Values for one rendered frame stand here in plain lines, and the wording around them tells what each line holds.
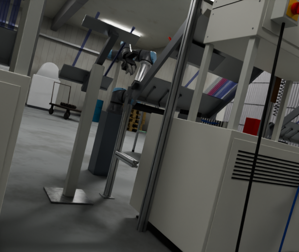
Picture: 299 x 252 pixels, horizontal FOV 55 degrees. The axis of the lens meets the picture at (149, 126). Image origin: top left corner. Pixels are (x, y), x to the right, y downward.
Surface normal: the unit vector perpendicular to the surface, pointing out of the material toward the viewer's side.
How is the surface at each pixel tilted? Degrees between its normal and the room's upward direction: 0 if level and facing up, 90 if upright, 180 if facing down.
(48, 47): 90
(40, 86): 90
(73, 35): 90
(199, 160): 90
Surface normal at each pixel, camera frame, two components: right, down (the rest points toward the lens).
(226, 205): 0.48, 0.15
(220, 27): -0.84, -0.19
